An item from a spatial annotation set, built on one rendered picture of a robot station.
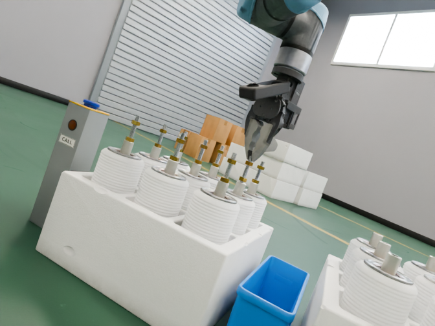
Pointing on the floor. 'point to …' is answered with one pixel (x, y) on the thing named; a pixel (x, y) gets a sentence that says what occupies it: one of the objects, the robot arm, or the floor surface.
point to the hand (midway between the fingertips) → (250, 154)
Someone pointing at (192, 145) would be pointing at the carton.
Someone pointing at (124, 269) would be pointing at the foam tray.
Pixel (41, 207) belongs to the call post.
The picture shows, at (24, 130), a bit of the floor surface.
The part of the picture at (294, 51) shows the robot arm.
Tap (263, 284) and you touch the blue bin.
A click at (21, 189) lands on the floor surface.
